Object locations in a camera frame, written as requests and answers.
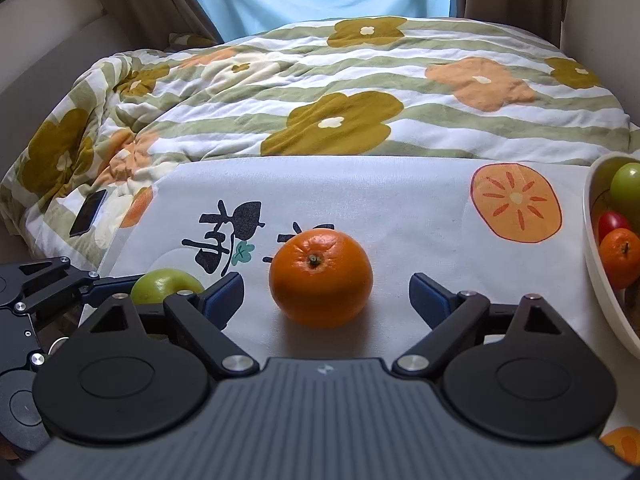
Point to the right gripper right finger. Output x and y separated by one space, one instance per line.
455 321

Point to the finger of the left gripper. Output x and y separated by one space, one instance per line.
100 289

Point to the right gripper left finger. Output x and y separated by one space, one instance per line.
198 321

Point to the large orange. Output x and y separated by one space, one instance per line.
321 278

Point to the red tomato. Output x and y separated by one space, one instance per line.
610 221

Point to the green apple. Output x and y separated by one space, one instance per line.
625 189

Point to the small yellow-green apple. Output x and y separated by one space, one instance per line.
153 287

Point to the black smartphone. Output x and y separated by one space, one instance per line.
87 213

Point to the white fruit print cloth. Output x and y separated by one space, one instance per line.
500 229

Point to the grey headboard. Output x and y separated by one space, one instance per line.
27 102

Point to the cream fruit bowl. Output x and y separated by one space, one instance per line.
620 307

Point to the floral striped duvet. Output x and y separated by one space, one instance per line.
433 87

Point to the brown left curtain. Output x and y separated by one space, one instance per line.
149 23

